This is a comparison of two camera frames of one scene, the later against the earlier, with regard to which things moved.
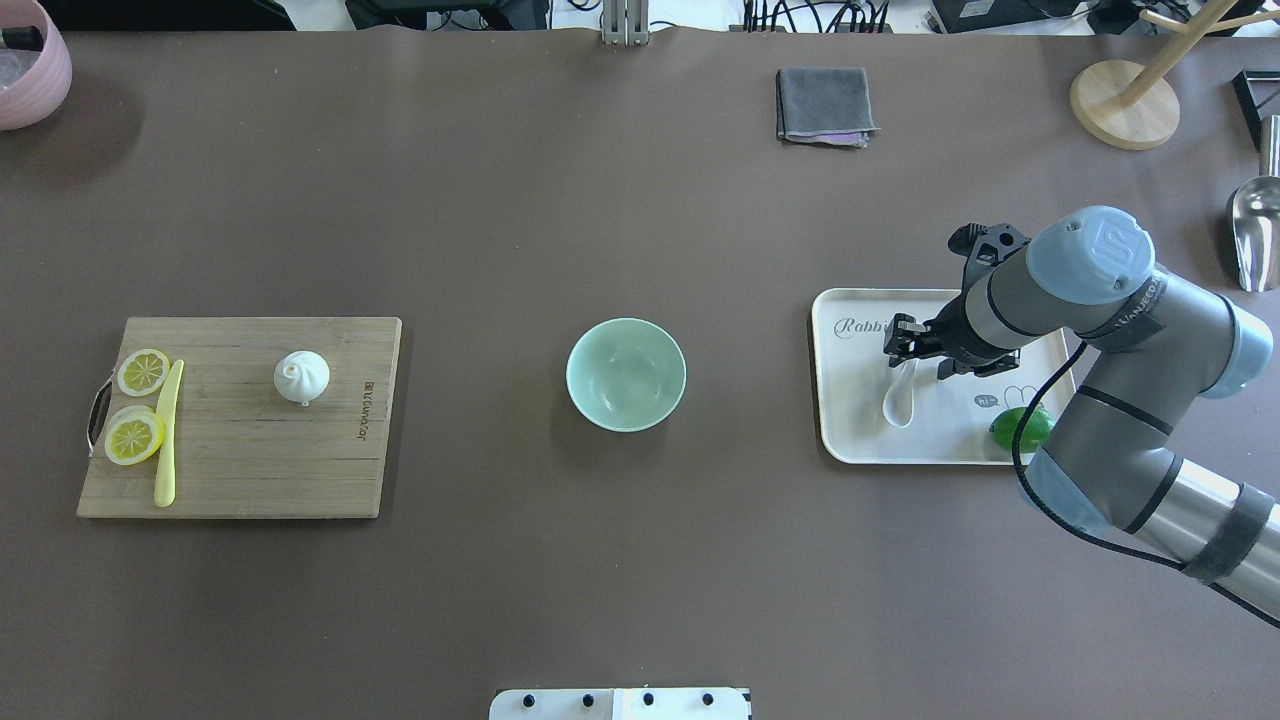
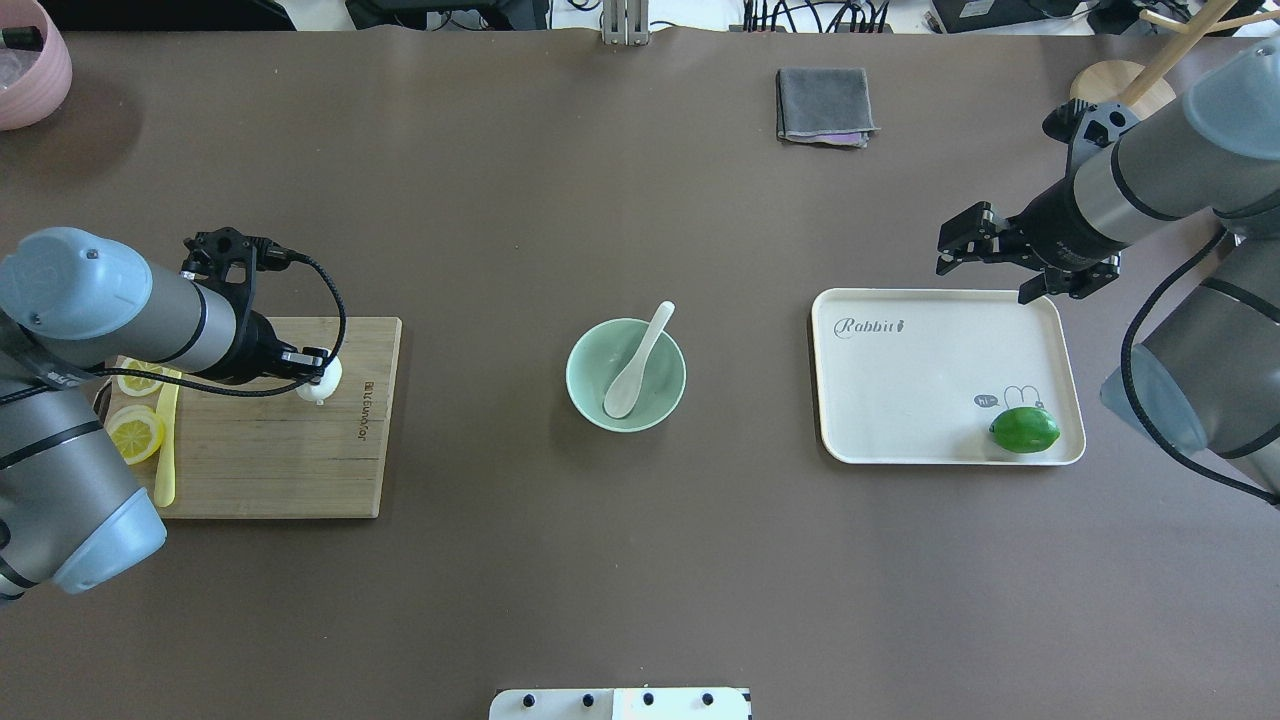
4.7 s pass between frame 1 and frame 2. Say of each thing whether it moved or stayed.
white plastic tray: stayed
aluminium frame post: stayed
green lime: stayed
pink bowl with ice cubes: stayed
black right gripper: moved
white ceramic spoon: moved
